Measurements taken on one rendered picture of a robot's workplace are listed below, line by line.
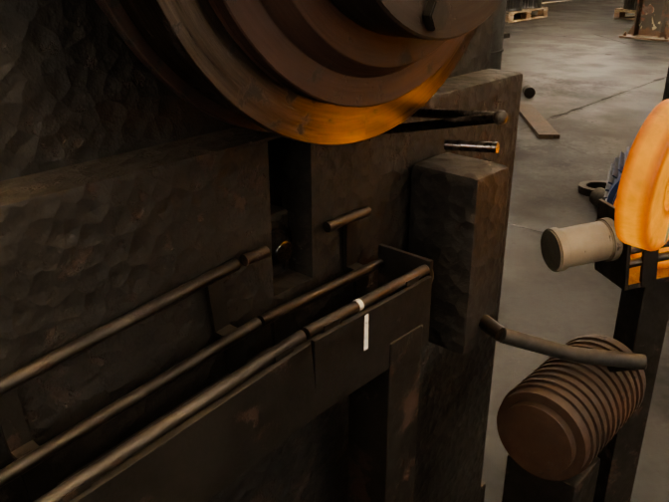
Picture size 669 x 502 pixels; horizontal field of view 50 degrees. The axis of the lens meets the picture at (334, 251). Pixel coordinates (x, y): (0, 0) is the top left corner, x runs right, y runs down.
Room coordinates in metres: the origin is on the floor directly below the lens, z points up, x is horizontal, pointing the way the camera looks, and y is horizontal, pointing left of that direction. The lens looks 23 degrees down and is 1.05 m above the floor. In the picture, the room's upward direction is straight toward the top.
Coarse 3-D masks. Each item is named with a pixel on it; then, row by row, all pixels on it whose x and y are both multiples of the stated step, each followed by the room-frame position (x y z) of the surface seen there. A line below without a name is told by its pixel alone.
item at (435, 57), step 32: (224, 0) 0.50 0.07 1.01; (256, 0) 0.52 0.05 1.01; (288, 0) 0.52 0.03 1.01; (320, 0) 0.54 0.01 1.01; (256, 32) 0.52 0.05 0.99; (288, 32) 0.54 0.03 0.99; (320, 32) 0.54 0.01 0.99; (352, 32) 0.57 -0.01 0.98; (256, 64) 0.54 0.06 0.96; (288, 64) 0.54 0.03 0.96; (320, 64) 0.57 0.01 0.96; (352, 64) 0.57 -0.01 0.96; (384, 64) 0.60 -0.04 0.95; (416, 64) 0.66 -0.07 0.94; (320, 96) 0.57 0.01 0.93; (352, 96) 0.60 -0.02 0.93; (384, 96) 0.63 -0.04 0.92
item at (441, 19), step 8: (432, 0) 0.55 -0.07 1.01; (440, 0) 0.56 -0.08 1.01; (432, 8) 0.55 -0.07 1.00; (440, 8) 0.56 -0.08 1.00; (424, 16) 0.55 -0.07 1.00; (432, 16) 0.55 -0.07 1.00; (440, 16) 0.56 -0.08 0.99; (448, 16) 0.56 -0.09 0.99; (432, 24) 0.55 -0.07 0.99; (440, 24) 0.56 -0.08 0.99
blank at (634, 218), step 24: (648, 120) 0.68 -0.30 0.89; (648, 144) 0.66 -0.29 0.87; (624, 168) 0.66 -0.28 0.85; (648, 168) 0.65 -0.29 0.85; (624, 192) 0.65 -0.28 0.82; (648, 192) 0.64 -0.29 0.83; (624, 216) 0.66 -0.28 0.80; (648, 216) 0.64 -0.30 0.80; (624, 240) 0.68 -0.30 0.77; (648, 240) 0.66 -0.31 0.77
